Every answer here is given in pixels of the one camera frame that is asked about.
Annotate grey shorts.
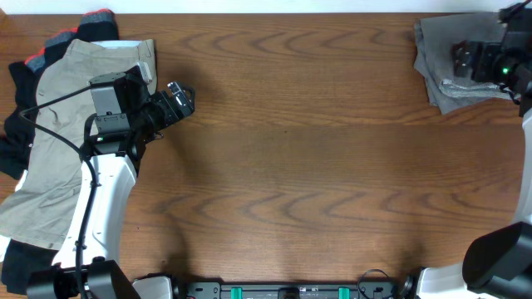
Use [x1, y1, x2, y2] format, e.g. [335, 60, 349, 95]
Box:
[413, 11, 519, 115]

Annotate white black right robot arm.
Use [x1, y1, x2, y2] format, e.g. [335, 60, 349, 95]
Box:
[414, 42, 531, 298]

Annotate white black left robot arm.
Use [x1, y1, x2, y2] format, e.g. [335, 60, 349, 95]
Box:
[27, 73, 196, 298]

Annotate black garment with red trim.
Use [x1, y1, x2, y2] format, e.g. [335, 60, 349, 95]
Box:
[1, 8, 119, 179]

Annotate khaki shorts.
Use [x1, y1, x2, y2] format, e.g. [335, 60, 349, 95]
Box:
[0, 38, 158, 252]

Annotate white garment under pile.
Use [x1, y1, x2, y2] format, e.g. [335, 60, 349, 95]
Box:
[0, 39, 142, 262]

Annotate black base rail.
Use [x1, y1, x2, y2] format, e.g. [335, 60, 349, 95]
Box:
[132, 273, 416, 299]

